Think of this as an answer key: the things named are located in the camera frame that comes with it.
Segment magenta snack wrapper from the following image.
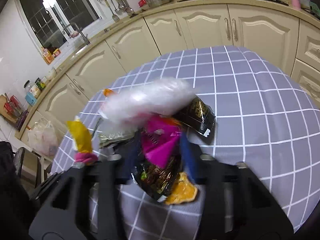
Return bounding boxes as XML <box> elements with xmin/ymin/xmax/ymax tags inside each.
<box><xmin>141</xmin><ymin>115</ymin><xmax>182</xmax><ymax>169</ymax></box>

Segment dark foil snack bag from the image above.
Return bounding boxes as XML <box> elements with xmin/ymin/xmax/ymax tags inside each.
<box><xmin>131</xmin><ymin>153</ymin><xmax>182</xmax><ymax>203</ymax></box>

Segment black gold snack wrapper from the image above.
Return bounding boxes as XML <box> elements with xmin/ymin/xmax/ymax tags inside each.
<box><xmin>173</xmin><ymin>97</ymin><xmax>216</xmax><ymax>138</ymax></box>

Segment yellow wrapper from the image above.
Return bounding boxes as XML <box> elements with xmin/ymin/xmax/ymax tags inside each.
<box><xmin>67</xmin><ymin>119</ymin><xmax>93</xmax><ymax>153</ymax></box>

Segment white clear plastic bag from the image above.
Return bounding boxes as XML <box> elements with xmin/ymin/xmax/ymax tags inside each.
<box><xmin>98</xmin><ymin>77</ymin><xmax>196</xmax><ymax>125</ymax></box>

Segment orange peel piece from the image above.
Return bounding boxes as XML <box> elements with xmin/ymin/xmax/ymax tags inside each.
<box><xmin>103</xmin><ymin>88</ymin><xmax>116</xmax><ymax>97</ymax></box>

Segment plastic bag on stool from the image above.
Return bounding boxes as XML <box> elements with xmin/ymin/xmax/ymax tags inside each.
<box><xmin>28</xmin><ymin>121</ymin><xmax>59</xmax><ymax>158</ymax></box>

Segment blue container on counter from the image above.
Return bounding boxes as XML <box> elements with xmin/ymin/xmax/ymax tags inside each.
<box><xmin>25</xmin><ymin>92</ymin><xmax>37</xmax><ymax>106</ymax></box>

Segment orange box on windowsill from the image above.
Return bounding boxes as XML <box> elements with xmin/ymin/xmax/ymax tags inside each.
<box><xmin>41</xmin><ymin>47</ymin><xmax>61</xmax><ymax>64</ymax></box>

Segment sink faucet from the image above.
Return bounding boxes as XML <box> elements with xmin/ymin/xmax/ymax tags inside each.
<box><xmin>62</xmin><ymin>22</ymin><xmax>91</xmax><ymax>45</ymax></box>

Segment cream lower cabinets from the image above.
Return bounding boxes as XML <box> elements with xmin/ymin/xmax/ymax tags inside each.
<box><xmin>15</xmin><ymin>0</ymin><xmax>319</xmax><ymax>141</ymax></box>

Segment window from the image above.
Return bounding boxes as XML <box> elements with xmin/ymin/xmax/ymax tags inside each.
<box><xmin>16</xmin><ymin>0</ymin><xmax>101</xmax><ymax>50</ymax></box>

